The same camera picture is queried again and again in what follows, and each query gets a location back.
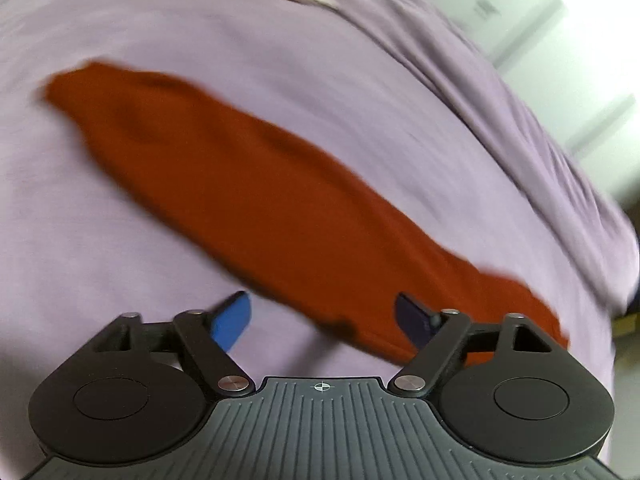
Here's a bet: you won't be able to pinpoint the rolled purple duvet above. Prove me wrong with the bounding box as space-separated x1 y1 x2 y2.
336 0 639 312

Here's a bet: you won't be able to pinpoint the purple plush bed sheet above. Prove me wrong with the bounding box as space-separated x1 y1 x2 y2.
0 0 640 466

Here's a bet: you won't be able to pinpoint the red knit button cardigan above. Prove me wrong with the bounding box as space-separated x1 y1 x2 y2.
43 62 568 364

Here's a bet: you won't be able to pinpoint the white wardrobe doors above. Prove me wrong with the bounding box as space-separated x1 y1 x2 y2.
428 0 639 205

